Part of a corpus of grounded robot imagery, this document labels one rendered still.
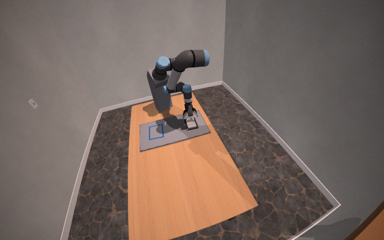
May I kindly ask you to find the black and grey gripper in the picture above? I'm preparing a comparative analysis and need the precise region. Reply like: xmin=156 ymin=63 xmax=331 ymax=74
xmin=182 ymin=101 xmax=199 ymax=120

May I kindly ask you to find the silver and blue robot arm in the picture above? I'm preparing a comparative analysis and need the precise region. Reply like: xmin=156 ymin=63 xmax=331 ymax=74
xmin=152 ymin=50 xmax=210 ymax=103

